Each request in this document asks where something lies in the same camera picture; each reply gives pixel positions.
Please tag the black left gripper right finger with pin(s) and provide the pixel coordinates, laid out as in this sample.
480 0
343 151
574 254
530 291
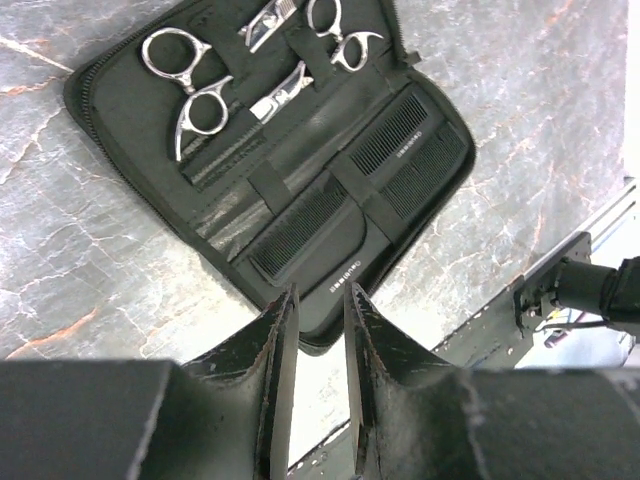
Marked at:
551 423

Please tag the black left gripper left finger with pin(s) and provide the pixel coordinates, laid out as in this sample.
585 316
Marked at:
224 415

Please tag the black fine-tooth tail comb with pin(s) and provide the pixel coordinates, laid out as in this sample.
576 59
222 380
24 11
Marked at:
310 239

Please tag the black wide-tooth comb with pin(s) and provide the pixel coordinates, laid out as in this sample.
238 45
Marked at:
214 160

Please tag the black zippered tool case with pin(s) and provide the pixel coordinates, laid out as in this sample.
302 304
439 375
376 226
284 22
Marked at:
155 98

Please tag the silver thinning scissors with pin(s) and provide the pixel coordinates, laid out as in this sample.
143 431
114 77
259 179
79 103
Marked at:
275 13

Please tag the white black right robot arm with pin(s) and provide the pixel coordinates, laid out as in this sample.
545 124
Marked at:
611 294

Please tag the black small comb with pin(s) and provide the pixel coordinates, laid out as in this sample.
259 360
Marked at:
410 152

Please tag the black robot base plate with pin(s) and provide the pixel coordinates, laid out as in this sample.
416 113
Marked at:
475 340

